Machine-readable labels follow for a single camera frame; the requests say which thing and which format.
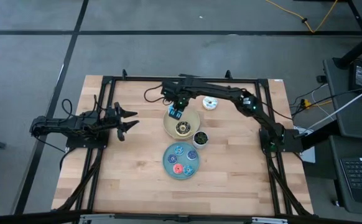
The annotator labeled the yellow extension cable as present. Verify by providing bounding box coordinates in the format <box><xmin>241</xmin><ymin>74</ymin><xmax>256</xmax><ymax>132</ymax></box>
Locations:
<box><xmin>264</xmin><ymin>0</ymin><xmax>339</xmax><ymax>34</ymax></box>

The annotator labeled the silver metal bracket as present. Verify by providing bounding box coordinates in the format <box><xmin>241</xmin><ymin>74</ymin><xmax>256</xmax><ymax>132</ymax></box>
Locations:
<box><xmin>251</xmin><ymin>217</ymin><xmax>289</xmax><ymax>224</ymax></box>
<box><xmin>78</xmin><ymin>213</ymin><xmax>115</xmax><ymax>224</ymax></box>

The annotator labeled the black stand leg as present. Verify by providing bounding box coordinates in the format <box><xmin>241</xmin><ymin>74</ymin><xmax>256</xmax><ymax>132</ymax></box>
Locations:
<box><xmin>333</xmin><ymin>0</ymin><xmax>362</xmax><ymax>70</ymax></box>

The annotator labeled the black aluminium table frame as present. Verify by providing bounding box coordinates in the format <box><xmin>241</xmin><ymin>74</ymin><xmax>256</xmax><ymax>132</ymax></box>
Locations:
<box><xmin>52</xmin><ymin>68</ymin><xmax>314</xmax><ymax>218</ymax></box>

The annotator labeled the black side desk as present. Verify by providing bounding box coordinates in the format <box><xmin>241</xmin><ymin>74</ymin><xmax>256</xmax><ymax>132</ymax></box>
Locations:
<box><xmin>322</xmin><ymin>57</ymin><xmax>362</xmax><ymax>217</ymax></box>

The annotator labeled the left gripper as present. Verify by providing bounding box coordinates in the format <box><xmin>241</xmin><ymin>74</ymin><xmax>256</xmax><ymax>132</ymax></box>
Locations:
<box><xmin>104</xmin><ymin>101</ymin><xmax>140</xmax><ymax>142</ymax></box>

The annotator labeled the large white sprinkled donut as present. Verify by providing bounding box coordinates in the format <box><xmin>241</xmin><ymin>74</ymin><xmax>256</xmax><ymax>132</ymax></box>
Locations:
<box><xmin>202</xmin><ymin>95</ymin><xmax>219</xmax><ymax>111</ymax></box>

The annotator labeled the large chocolate donut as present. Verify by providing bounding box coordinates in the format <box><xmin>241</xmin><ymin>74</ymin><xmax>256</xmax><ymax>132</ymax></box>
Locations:
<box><xmin>174</xmin><ymin>120</ymin><xmax>192</xmax><ymax>137</ymax></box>

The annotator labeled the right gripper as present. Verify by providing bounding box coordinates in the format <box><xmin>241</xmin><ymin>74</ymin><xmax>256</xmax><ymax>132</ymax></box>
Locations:
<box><xmin>169</xmin><ymin>86</ymin><xmax>191</xmax><ymax>121</ymax></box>

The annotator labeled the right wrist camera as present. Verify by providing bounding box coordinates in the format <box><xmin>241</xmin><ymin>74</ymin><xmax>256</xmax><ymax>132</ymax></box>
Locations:
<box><xmin>161</xmin><ymin>80</ymin><xmax>178</xmax><ymax>100</ymax></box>

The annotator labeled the beige round plate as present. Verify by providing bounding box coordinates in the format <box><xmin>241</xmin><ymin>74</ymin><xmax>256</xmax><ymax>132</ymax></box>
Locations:
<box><xmin>163</xmin><ymin>105</ymin><xmax>202</xmax><ymax>141</ymax></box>

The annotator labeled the succulent in white pot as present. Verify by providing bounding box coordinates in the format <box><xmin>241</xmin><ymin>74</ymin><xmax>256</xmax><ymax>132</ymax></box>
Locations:
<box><xmin>192</xmin><ymin>131</ymin><xmax>209</xmax><ymax>149</ymax></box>

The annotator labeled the black laptop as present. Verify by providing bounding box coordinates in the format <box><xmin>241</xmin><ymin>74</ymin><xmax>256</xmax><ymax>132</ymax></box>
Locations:
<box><xmin>339</xmin><ymin>157</ymin><xmax>362</xmax><ymax>206</ymax></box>

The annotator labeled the white cable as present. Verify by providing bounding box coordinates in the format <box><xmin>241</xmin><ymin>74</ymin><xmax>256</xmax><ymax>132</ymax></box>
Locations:
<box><xmin>307</xmin><ymin>82</ymin><xmax>362</xmax><ymax>130</ymax></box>

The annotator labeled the teal round plate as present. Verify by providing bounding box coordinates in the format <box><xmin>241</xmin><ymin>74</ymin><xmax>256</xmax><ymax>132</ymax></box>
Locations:
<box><xmin>162</xmin><ymin>141</ymin><xmax>201</xmax><ymax>180</ymax></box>

